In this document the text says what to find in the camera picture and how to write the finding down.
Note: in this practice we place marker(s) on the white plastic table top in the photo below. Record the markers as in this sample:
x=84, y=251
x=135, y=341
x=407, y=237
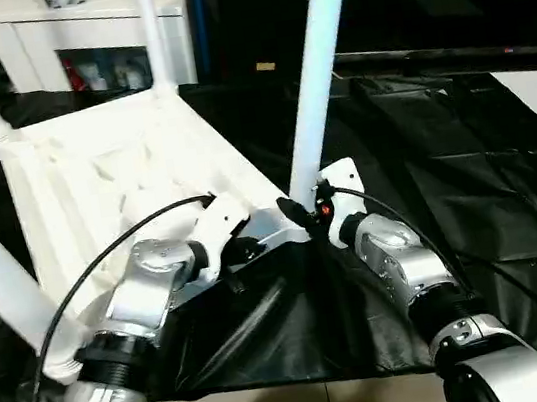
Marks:
x=123, y=172

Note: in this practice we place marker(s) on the black plastic mat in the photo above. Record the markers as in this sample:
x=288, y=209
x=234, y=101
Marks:
x=471, y=201

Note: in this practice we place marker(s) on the small tan label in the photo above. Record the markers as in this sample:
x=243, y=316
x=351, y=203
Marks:
x=266, y=66

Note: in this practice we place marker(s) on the white cabinet with glass doors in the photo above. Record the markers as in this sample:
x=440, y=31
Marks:
x=23, y=46

